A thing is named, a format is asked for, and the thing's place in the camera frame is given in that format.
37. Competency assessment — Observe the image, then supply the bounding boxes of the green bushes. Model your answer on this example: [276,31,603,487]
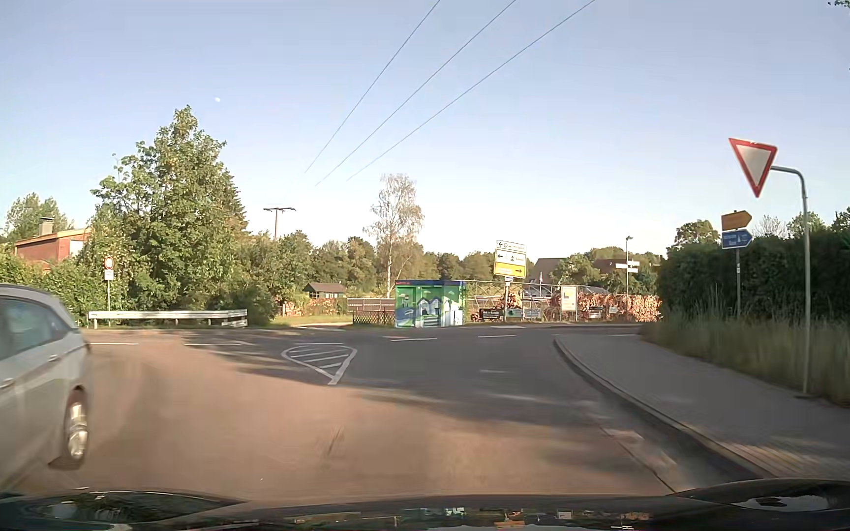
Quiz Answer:
[0,247,112,325]

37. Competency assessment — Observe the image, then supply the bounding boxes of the yellow and blue direction signs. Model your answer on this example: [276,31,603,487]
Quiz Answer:
[720,209,754,318]

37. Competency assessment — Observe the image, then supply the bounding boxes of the green painted utility cabin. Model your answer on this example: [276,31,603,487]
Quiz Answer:
[394,279,467,328]

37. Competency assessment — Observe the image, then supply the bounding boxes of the building with dark roof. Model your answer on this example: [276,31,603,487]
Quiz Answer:
[527,257,636,289]

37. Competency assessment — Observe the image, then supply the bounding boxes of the stacked firewood pile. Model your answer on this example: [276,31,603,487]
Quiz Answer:
[469,289,662,323]

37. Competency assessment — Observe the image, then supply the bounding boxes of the give way sign on bent post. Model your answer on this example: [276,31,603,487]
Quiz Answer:
[728,137,814,399]

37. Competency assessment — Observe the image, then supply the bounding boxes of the silver car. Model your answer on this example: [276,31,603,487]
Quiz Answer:
[0,283,94,497]

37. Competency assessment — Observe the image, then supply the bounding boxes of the dark green hedge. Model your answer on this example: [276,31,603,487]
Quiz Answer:
[656,215,850,329]

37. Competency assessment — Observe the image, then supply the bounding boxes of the brown wooden fence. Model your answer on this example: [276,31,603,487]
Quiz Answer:
[347,297,396,327]

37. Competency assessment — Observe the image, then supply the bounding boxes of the grey paved pavement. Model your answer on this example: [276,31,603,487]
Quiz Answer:
[555,330,850,486]

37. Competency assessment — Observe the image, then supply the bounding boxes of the wooden utility pole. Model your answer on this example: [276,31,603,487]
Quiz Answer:
[263,206,298,241]

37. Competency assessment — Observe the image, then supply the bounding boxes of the road markings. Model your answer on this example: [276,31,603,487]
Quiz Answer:
[90,333,640,386]

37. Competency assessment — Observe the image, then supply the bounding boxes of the birch tree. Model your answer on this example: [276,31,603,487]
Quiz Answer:
[364,173,426,299]

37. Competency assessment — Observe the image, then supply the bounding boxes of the grey asphalt road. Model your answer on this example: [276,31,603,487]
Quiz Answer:
[19,323,758,502]

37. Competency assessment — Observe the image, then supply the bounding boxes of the tall dry grass verge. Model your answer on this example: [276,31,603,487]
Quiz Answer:
[642,308,850,413]

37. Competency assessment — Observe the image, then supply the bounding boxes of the wire mesh fence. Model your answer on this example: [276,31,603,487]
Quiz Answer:
[463,280,581,323]

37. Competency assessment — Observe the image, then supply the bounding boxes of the red brick building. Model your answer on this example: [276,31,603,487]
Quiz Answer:
[13,217,94,268]

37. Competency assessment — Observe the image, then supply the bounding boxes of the car's own bonnet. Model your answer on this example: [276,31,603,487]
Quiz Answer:
[0,478,850,531]

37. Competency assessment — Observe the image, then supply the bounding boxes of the large green tree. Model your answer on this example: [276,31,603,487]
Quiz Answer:
[78,105,249,312]

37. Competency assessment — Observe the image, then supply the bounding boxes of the metal guard rail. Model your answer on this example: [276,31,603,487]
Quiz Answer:
[87,309,249,330]

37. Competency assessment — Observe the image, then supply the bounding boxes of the overhead wires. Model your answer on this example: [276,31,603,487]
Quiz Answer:
[303,0,599,185]

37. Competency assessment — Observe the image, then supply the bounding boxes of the row of trees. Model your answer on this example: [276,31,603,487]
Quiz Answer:
[244,230,500,296]

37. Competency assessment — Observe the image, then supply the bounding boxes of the white finger signs on post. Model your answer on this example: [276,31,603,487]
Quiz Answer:
[614,260,641,323]

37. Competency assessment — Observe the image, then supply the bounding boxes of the yellow and white direction signs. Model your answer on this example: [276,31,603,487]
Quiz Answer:
[492,239,528,323]

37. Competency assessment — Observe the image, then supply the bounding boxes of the lamp post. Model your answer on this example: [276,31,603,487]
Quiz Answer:
[623,235,635,323]

